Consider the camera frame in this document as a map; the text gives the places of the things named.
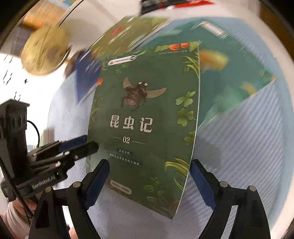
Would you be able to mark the yellow antique globe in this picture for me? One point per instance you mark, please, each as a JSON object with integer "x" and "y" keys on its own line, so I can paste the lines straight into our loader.
{"x": 45, "y": 50}

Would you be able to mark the olive green book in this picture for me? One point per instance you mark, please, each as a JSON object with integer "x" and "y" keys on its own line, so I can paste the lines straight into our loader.
{"x": 126, "y": 34}

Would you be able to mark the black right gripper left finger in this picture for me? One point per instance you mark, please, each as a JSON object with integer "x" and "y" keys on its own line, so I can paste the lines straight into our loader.
{"x": 49, "y": 220}

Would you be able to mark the person left hand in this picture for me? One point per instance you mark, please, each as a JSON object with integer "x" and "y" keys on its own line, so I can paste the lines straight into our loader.
{"x": 15, "y": 220}

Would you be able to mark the green insect book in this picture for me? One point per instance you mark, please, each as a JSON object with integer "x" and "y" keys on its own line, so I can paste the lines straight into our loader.
{"x": 144, "y": 118}

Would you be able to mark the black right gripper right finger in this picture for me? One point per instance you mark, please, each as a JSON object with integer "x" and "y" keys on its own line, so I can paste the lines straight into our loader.
{"x": 250, "y": 220}

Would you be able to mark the teal fish cover book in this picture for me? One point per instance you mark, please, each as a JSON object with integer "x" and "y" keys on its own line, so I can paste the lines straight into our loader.
{"x": 229, "y": 71}

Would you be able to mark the blue desk mat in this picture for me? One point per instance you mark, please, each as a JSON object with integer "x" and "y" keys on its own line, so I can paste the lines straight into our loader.
{"x": 252, "y": 144}

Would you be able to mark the dark wooden globe base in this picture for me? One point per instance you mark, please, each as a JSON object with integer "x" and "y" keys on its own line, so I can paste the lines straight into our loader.
{"x": 70, "y": 68}

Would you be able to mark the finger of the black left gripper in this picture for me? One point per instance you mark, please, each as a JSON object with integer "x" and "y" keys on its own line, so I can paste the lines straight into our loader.
{"x": 60, "y": 164}
{"x": 52, "y": 149}

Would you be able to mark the dark blue book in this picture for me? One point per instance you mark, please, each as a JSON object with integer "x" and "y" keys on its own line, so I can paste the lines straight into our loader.
{"x": 87, "y": 68}

